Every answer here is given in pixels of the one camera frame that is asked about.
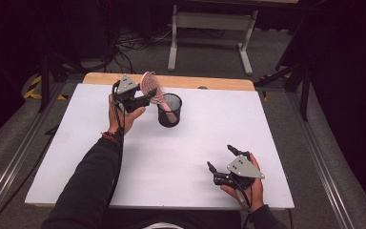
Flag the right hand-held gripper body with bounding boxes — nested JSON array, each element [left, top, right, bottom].
[[213, 155, 266, 192]]

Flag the person's left hand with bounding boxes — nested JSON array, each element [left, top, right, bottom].
[[107, 93, 148, 137]]

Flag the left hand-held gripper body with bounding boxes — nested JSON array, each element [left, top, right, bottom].
[[112, 73, 141, 115]]

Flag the black cables on floor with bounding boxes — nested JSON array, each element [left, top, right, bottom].
[[106, 27, 174, 74]]

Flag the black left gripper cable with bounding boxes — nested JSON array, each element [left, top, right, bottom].
[[103, 79, 127, 214]]

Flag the yellow black hazard tape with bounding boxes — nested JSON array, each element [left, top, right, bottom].
[[23, 73, 69, 101]]

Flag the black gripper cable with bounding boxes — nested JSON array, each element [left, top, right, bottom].
[[234, 186, 255, 215], [103, 79, 127, 214]]

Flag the black mesh pen holder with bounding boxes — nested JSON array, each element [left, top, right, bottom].
[[156, 93, 183, 129]]

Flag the pink hairbrush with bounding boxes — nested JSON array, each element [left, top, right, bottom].
[[139, 71, 179, 124]]

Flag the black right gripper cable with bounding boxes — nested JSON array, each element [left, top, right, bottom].
[[234, 186, 255, 215]]

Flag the white table cover sheet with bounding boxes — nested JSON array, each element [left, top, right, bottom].
[[24, 83, 295, 210]]

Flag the red beaded bracelet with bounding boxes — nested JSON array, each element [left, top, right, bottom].
[[100, 130, 122, 145]]

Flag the person's right hand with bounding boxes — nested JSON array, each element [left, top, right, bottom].
[[219, 152, 265, 212]]

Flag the aluminium floor rail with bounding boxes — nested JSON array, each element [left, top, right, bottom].
[[0, 81, 65, 229], [286, 91, 356, 229]]

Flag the white metal frame desk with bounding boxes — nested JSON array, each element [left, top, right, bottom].
[[167, 0, 300, 76]]

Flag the black metal stand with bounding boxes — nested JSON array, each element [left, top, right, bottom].
[[254, 61, 312, 122], [37, 52, 89, 115]]

